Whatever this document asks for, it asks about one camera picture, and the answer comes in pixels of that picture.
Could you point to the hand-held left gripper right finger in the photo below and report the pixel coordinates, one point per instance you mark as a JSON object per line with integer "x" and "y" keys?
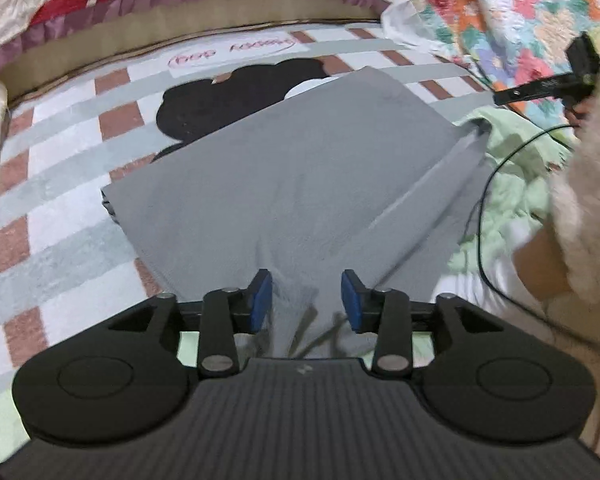
{"x": 351, "y": 305}

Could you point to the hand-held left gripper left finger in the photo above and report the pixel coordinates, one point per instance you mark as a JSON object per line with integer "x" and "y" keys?
{"x": 261, "y": 305}

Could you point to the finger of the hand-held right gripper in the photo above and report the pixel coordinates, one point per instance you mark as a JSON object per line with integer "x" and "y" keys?
{"x": 530, "y": 90}

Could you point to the grey shirt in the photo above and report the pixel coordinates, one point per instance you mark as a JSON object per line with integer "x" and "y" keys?
{"x": 305, "y": 170}

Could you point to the person's right hand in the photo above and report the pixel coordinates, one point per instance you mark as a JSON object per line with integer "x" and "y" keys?
{"x": 580, "y": 111}

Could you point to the light green blanket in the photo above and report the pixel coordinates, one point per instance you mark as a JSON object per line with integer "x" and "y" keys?
{"x": 520, "y": 180}

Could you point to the floral quilt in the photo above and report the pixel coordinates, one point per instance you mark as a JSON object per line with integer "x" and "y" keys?
{"x": 505, "y": 0}

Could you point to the white cloth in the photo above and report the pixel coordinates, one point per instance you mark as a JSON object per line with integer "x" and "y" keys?
{"x": 457, "y": 291}

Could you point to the person's leg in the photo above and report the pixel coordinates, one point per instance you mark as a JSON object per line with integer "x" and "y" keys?
{"x": 540, "y": 265}

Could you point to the beige bed base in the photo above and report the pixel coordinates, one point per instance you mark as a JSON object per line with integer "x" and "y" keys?
{"x": 180, "y": 22}

